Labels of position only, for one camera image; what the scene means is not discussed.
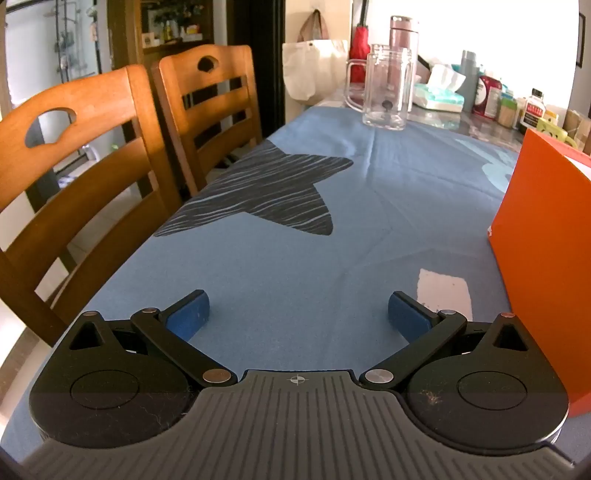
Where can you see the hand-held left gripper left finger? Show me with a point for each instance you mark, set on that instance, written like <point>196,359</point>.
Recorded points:
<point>189,314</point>

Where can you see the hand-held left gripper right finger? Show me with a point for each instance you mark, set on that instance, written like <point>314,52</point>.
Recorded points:
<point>407,314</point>

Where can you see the orange cardboard box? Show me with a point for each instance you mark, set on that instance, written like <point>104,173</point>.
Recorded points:
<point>545,230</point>

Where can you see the blue printed tablecloth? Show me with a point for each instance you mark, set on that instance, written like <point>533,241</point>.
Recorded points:
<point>369,207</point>

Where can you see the tissue pack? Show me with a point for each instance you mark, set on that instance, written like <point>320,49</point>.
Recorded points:
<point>438,98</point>

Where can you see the clear glass mug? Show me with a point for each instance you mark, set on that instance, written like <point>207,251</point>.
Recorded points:
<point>388,92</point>

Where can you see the small green lid jar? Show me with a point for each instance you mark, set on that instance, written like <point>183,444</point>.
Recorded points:
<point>506,113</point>

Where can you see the red label supplement bottle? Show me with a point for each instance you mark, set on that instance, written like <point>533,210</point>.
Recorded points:
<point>487,98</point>

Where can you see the green mug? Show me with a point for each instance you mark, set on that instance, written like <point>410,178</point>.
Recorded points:
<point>551,130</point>

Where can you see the dark bottle with red label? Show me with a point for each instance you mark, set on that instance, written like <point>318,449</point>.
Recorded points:
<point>533,111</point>

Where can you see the wooden chair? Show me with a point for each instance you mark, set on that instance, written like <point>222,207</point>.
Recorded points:
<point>231,60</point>
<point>92,92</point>

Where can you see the grey bottle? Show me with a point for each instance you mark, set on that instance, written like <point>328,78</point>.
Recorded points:
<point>468,78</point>

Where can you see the brown paper bags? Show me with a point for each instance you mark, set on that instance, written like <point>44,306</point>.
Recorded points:
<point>577,127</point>

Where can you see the white tote bag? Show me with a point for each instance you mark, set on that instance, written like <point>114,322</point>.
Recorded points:
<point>314,69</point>

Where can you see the red folded umbrella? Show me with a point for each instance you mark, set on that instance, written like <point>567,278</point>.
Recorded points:
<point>358,46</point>

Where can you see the pink thermos bottle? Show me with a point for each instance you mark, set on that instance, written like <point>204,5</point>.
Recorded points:
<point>403,32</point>

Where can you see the wooden cabinet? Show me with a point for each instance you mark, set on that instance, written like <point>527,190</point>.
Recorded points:
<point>124,27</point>

